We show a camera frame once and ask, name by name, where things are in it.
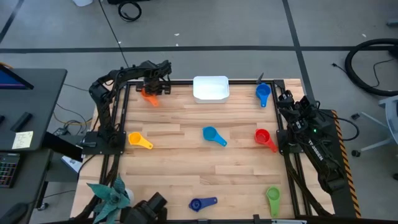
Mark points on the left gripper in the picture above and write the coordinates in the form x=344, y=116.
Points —
x=157, y=79

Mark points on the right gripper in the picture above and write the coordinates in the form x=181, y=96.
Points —
x=303, y=113

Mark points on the orange measuring cup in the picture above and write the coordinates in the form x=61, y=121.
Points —
x=153, y=101

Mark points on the red measuring cup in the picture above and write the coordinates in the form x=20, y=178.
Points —
x=261, y=136

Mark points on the white plastic basket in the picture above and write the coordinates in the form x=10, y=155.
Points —
x=211, y=90

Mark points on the yellow measuring cup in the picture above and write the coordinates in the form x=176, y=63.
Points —
x=135, y=138

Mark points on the light blue measuring cup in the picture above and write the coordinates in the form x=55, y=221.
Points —
x=210, y=133

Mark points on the green measuring cup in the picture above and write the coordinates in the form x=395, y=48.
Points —
x=273, y=194

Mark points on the dark blue measuring cup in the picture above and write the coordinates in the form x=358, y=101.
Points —
x=196, y=204

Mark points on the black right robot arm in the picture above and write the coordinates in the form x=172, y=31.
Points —
x=323, y=158

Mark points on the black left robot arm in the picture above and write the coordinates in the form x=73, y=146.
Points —
x=102, y=109

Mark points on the small black plug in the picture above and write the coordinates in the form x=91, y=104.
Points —
x=355, y=116

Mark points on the grey office chair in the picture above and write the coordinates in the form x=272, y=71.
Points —
x=392, y=112

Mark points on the white plant pot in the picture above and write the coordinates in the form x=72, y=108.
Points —
x=131, y=196

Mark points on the white bin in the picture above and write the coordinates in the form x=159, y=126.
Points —
x=82, y=2

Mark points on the black desk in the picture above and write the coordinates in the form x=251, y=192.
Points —
x=40, y=99

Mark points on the black platform with hazard stripe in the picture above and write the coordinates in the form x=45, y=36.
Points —
x=345, y=205

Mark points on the teal artificial plant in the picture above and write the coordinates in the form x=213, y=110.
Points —
x=112, y=199

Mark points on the black remote control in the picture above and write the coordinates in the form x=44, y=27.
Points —
x=21, y=122

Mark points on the yellow sticky note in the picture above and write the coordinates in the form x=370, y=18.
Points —
x=22, y=140

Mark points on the laptop screen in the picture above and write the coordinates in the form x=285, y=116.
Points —
x=9, y=81

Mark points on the black keyboard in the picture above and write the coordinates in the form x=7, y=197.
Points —
x=7, y=171

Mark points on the black metal table frame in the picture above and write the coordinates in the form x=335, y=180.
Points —
x=242, y=82

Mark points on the black camera device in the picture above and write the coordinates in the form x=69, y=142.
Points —
x=146, y=208

